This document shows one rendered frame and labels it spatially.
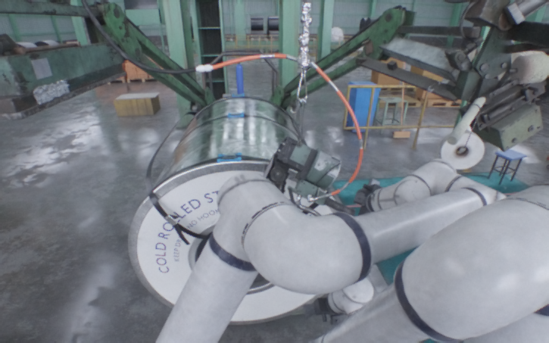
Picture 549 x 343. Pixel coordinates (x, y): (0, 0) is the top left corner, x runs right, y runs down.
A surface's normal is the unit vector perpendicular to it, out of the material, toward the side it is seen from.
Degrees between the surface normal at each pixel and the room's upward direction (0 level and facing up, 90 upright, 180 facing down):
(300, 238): 25
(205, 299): 67
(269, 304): 90
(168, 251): 90
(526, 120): 90
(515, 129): 90
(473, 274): 58
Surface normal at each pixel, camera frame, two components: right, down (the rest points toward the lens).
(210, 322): 0.26, 0.33
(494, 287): -0.47, 0.01
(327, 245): 0.18, -0.50
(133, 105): 0.09, 0.47
